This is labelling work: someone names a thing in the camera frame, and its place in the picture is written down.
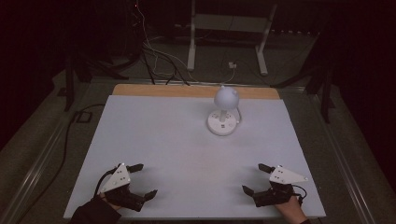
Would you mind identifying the bundle of black cables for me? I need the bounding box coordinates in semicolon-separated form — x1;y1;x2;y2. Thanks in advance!
140;41;191;87

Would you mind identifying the long black floor cable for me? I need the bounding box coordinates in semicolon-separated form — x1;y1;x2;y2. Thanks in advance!
15;103;106;224

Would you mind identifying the thin white cable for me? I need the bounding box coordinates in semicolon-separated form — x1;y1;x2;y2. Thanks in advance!
135;0;194;82

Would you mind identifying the white desk lamp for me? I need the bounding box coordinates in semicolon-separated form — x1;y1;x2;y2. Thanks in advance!
206;85;242;137

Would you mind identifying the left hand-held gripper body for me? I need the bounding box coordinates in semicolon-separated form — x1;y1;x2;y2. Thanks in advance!
98;162;148;213

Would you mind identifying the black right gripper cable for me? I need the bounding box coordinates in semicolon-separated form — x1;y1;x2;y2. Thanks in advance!
291;184;308;206

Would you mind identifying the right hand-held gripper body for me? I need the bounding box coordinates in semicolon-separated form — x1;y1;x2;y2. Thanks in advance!
252;164;309;208

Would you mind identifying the metal floor rail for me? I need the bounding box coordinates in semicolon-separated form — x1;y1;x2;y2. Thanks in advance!
311;92;376;224
0;116;74;224

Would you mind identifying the white table cover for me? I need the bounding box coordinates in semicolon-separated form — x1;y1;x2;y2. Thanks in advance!
63;94;327;220

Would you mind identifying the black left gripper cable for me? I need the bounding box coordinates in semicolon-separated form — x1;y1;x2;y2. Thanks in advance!
92;167;119;200

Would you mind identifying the black stand leg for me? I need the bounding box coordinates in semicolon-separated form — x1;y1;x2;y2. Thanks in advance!
319;69;336;124
64;55;78;112

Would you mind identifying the person's left hand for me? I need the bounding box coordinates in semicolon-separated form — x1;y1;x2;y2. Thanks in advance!
98;192;122;212

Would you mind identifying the person's right hand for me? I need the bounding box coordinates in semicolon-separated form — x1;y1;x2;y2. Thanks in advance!
274;195;309;224

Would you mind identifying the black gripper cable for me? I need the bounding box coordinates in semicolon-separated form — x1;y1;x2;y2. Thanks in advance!
92;167;119;200
291;184;308;206

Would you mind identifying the white metal stand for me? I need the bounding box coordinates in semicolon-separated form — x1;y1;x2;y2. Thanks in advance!
186;0;278;77

